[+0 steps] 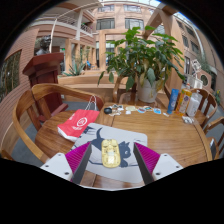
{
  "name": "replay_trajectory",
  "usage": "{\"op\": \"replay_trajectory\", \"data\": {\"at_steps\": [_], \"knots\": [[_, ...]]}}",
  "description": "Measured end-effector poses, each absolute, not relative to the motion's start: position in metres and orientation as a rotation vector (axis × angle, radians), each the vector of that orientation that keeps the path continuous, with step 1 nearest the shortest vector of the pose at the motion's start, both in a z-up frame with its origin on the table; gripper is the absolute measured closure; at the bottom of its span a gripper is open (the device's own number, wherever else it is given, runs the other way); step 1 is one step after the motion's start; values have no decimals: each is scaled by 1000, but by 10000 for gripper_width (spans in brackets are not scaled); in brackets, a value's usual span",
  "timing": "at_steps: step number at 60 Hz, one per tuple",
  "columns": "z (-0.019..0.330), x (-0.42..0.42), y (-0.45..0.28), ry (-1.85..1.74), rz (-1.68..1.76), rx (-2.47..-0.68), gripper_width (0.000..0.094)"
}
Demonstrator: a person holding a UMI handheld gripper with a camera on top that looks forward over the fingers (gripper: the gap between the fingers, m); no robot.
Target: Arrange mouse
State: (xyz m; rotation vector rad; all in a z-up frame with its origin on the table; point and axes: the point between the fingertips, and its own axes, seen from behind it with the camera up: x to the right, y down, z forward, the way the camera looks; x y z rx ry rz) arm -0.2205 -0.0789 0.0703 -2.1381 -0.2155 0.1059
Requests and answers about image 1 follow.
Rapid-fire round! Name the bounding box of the dark red wooden pedestal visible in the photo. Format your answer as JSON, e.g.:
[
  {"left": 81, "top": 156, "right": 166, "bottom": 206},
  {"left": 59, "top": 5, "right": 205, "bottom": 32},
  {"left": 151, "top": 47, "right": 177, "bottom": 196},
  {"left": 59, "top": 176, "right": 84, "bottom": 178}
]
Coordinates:
[{"left": 22, "top": 52, "right": 69, "bottom": 123}]

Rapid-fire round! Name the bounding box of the white pump bottle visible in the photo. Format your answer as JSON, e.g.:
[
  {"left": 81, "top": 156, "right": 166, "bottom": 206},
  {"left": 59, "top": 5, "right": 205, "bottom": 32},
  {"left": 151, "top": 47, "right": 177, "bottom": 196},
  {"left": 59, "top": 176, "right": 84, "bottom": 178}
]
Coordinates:
[{"left": 185, "top": 89, "right": 203, "bottom": 118}]

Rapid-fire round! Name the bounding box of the white sculpture on plinth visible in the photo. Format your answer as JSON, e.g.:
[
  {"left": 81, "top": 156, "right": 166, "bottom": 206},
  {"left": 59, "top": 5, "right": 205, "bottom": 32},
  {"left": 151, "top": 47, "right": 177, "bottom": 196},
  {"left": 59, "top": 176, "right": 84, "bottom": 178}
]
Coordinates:
[{"left": 190, "top": 59, "right": 205, "bottom": 89}]

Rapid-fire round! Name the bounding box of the red paper bag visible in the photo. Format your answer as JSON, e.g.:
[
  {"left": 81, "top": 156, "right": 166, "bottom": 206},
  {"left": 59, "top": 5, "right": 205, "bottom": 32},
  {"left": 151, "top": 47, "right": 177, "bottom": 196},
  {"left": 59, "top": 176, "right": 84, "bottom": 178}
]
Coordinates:
[{"left": 56, "top": 95, "right": 101, "bottom": 143}]

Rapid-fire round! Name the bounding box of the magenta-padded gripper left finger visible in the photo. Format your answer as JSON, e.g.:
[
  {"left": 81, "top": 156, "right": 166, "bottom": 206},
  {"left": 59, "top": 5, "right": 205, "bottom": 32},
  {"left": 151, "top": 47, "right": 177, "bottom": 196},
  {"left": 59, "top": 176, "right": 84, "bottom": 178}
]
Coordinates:
[{"left": 39, "top": 141, "right": 93, "bottom": 185}]

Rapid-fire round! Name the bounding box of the grey cat-print mouse pad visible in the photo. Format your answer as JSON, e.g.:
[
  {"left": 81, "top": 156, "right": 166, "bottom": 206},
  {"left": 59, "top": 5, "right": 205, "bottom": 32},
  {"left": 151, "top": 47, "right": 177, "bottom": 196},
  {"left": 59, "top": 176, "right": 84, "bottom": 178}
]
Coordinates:
[{"left": 71, "top": 122, "right": 149, "bottom": 184}]

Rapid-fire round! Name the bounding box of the green potted plant, white pot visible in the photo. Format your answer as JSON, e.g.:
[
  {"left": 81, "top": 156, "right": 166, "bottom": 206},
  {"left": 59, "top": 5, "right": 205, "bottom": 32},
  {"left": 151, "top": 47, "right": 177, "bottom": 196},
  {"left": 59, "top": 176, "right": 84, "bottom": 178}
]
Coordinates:
[{"left": 97, "top": 25, "right": 186, "bottom": 104}]

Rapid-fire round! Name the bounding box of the yellow dish soap bottle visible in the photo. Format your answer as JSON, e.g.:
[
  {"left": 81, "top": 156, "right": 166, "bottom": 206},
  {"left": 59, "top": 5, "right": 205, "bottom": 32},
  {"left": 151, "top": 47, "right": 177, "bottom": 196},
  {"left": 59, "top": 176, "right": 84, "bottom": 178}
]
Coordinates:
[{"left": 174, "top": 83, "right": 193, "bottom": 117}]

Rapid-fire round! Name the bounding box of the spiky agave plant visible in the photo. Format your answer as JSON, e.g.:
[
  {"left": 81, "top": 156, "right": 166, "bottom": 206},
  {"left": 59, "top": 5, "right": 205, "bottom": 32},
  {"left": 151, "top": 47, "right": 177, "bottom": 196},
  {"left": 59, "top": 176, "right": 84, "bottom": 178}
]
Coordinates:
[{"left": 63, "top": 59, "right": 88, "bottom": 77}]

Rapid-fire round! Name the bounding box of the blue squeeze tube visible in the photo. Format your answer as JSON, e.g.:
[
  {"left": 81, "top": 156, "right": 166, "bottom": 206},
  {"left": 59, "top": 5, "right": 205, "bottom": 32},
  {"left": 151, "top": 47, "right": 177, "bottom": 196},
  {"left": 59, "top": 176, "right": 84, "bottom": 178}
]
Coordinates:
[{"left": 166, "top": 88, "right": 180, "bottom": 115}]

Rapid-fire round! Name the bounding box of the cream sticker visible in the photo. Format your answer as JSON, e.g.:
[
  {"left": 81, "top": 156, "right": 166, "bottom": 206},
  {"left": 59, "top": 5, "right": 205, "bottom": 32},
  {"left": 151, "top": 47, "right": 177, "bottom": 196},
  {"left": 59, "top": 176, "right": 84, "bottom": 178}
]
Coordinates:
[{"left": 124, "top": 105, "right": 138, "bottom": 113}]

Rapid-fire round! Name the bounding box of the yellow computer mouse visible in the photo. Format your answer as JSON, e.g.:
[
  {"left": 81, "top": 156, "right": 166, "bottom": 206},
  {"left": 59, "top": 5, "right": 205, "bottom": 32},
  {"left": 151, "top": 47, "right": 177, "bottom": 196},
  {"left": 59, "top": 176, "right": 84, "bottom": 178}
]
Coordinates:
[{"left": 100, "top": 138, "right": 122, "bottom": 169}]

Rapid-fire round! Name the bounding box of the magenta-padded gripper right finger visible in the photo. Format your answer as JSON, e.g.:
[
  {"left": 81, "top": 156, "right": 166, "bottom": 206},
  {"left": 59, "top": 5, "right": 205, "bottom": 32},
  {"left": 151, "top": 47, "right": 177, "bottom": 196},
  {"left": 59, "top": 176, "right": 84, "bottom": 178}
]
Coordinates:
[{"left": 132, "top": 141, "right": 184, "bottom": 185}]

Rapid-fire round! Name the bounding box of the wooden armchair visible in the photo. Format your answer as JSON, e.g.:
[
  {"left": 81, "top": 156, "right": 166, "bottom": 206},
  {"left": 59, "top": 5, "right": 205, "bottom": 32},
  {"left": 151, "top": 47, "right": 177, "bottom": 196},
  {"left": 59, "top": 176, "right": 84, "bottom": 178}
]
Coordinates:
[
  {"left": 12, "top": 82, "right": 106, "bottom": 164},
  {"left": 203, "top": 116, "right": 224, "bottom": 161},
  {"left": 196, "top": 88, "right": 218, "bottom": 129},
  {"left": 112, "top": 75, "right": 138, "bottom": 104}
]

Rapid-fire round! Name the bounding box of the dark bust statue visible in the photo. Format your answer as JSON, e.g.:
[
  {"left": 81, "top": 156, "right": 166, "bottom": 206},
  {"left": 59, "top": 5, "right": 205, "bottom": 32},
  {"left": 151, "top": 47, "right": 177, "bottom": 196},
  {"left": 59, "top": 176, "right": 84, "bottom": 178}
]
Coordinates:
[{"left": 35, "top": 35, "right": 53, "bottom": 56}]

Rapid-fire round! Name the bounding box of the clear plastic bag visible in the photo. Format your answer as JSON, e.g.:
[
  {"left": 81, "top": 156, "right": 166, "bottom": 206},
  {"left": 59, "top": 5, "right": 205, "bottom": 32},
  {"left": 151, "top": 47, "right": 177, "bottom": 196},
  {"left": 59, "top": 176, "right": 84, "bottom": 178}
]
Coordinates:
[{"left": 181, "top": 115, "right": 195, "bottom": 125}]

